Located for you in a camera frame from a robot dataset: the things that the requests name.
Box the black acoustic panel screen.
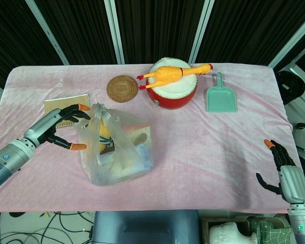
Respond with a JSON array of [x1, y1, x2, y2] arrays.
[[0, 0, 305, 82]]

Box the spiral notebook with beige cover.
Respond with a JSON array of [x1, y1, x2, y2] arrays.
[[44, 94, 90, 130]]

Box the black office chair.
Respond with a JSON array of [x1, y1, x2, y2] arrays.
[[276, 70, 305, 105]]

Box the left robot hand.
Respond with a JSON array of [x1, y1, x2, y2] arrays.
[[23, 103, 92, 151]]

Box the pink tablecloth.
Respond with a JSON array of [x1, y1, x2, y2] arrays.
[[0, 63, 305, 213]]

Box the mint green plastic dustpan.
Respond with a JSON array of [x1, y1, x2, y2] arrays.
[[205, 72, 238, 113]]

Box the white foam piece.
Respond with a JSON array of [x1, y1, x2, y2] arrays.
[[209, 221, 258, 244]]

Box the black cables on floor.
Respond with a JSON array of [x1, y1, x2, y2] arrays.
[[0, 211, 95, 244]]

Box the round woven rattan coaster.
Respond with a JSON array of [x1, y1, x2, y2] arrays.
[[106, 75, 139, 103]]

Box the yellow rubber chicken toy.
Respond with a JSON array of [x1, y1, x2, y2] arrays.
[[136, 63, 215, 91]]

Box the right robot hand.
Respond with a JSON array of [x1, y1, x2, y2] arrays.
[[256, 139, 305, 203]]

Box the clear plastic bag with items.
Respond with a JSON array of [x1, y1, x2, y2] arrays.
[[73, 102, 155, 187]]

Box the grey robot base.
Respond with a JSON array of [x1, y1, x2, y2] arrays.
[[90, 209, 200, 244]]

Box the red and white drum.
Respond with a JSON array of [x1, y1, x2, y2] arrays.
[[145, 57, 198, 110]]

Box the green patterned cloth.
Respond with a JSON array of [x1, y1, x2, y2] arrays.
[[245, 215, 293, 244]]

